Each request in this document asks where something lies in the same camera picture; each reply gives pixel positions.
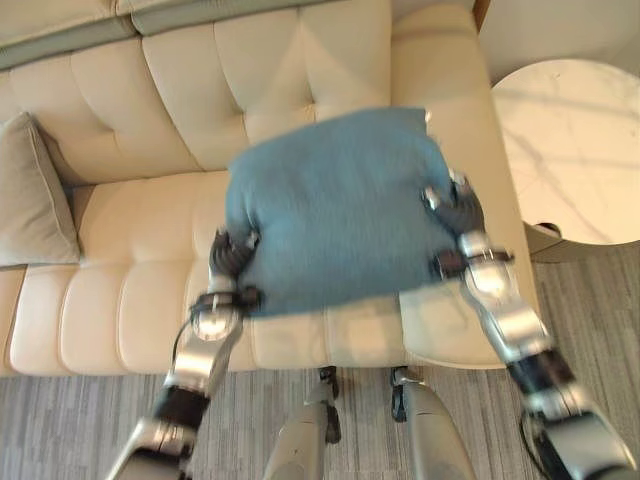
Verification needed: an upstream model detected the grey green back cushion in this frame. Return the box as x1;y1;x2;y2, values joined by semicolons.
0;0;301;71

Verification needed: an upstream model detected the cream leather sofa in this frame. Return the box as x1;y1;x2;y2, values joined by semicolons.
0;0;540;377

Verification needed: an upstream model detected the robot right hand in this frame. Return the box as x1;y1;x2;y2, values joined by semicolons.
420;169;485;235

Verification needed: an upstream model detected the blue square cushion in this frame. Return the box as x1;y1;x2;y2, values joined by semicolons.
223;106;457;318

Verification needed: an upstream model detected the robot left leg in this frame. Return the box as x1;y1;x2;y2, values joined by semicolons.
262;366;344;480

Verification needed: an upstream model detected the round white marble side table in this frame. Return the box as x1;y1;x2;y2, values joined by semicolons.
490;62;640;247

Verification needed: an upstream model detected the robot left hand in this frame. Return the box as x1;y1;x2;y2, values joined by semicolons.
208;225;261;279

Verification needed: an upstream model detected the beige square cushion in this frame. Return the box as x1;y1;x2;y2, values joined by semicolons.
0;112;83;268

